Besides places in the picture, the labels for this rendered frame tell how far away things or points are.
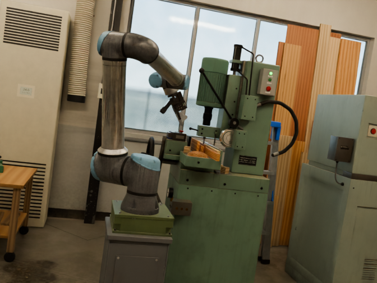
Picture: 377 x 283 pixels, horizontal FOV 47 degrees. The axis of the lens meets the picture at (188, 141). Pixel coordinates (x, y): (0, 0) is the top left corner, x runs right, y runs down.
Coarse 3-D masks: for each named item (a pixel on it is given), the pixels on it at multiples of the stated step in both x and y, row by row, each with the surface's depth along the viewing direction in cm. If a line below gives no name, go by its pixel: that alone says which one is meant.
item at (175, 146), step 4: (168, 140) 266; (172, 140) 267; (176, 140) 267; (168, 144) 266; (172, 144) 267; (176, 144) 267; (180, 144) 268; (184, 144) 268; (164, 148) 270; (168, 148) 267; (172, 148) 267; (176, 148) 267; (180, 148) 268; (164, 152) 268; (168, 152) 267; (172, 152) 267; (176, 152) 268
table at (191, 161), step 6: (168, 156) 265; (174, 156) 266; (180, 156) 265; (186, 156) 246; (192, 156) 247; (186, 162) 246; (192, 162) 247; (198, 162) 247; (204, 162) 248; (210, 162) 248; (216, 162) 249; (210, 168) 249; (216, 168) 249
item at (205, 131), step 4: (200, 128) 277; (204, 128) 277; (208, 128) 278; (212, 128) 278; (216, 128) 279; (200, 132) 277; (204, 132) 277; (208, 132) 278; (212, 132) 278; (204, 136) 278; (208, 136) 278; (212, 136) 279; (216, 136) 279
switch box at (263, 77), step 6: (264, 72) 266; (276, 72) 267; (264, 78) 266; (276, 78) 268; (258, 84) 272; (264, 84) 267; (270, 84) 268; (276, 84) 268; (258, 90) 270; (264, 90) 267; (270, 90) 268
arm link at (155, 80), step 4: (156, 72) 250; (152, 76) 250; (156, 76) 248; (160, 76) 248; (152, 80) 250; (156, 80) 249; (160, 80) 248; (164, 80) 248; (152, 84) 251; (156, 84) 250; (160, 84) 249; (164, 84) 249
